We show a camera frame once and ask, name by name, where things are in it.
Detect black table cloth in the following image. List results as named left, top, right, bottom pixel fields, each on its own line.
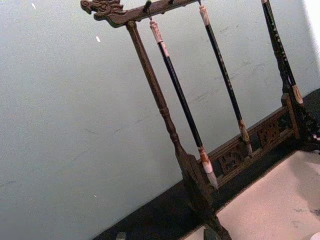
left=91, top=89, right=320, bottom=240

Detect large black calligraphy brush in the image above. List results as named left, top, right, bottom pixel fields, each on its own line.
left=149, top=19, right=219, bottom=190

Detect thin black calligraphy brush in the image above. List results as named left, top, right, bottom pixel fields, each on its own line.
left=198, top=4, right=254, bottom=159

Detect carved dark wooden brush rack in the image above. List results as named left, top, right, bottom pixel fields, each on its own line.
left=80, top=0, right=320, bottom=240

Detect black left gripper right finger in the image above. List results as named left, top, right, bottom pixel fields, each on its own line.
left=203, top=225, right=215, bottom=240

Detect white paper sheet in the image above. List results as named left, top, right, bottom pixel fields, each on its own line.
left=189, top=149, right=320, bottom=240

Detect black speckled calligraphy brush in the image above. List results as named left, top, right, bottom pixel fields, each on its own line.
left=260, top=0, right=305, bottom=105

